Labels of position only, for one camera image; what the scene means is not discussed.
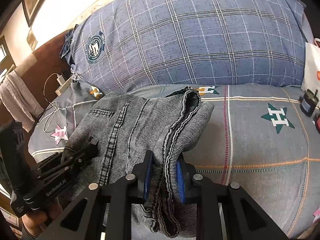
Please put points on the pink cloth on headboard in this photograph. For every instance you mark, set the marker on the pink cloth on headboard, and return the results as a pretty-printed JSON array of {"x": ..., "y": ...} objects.
[{"x": 19, "y": 101}]

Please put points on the blue plaid duvet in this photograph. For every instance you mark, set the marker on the blue plaid duvet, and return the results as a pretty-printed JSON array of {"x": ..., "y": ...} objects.
[{"x": 129, "y": 44}]

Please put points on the person left hand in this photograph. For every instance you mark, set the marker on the person left hand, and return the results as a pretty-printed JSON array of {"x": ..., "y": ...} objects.
[{"x": 34, "y": 222}]

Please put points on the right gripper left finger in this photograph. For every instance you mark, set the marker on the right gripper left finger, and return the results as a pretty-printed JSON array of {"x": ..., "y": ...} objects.
[{"x": 104, "y": 209}]

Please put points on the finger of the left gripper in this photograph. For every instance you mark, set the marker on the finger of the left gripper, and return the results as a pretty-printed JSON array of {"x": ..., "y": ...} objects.
[
  {"x": 87, "y": 149},
  {"x": 76, "y": 162}
]

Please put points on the white phone charger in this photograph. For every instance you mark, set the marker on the white phone charger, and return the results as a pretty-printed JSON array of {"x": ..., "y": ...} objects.
[{"x": 60, "y": 79}]

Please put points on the grey star-print pillow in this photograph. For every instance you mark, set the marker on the grey star-print pillow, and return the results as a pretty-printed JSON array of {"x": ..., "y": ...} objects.
[{"x": 61, "y": 118}]

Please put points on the grey star-print bed sheet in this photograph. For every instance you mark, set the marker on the grey star-print bed sheet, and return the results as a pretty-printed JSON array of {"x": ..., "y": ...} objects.
[{"x": 258, "y": 136}]

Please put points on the grey washed denim pants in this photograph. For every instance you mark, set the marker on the grey washed denim pants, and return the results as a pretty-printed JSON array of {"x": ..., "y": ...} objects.
[{"x": 127, "y": 126}]

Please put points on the small black display device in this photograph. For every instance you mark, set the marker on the small black display device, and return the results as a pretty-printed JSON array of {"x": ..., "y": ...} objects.
[{"x": 308, "y": 102}]

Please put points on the beige power strip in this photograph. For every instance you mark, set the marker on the beige power strip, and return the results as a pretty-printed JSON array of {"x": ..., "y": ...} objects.
[{"x": 63, "y": 87}]

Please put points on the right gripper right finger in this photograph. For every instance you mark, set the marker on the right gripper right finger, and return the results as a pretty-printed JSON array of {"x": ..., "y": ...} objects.
[{"x": 223, "y": 210}]

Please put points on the white paper shopping bag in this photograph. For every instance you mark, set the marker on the white paper shopping bag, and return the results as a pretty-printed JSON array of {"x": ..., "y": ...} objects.
[{"x": 311, "y": 78}]

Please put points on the brown wooden headboard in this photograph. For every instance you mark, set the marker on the brown wooden headboard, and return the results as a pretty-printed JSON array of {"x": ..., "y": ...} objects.
[{"x": 39, "y": 72}]

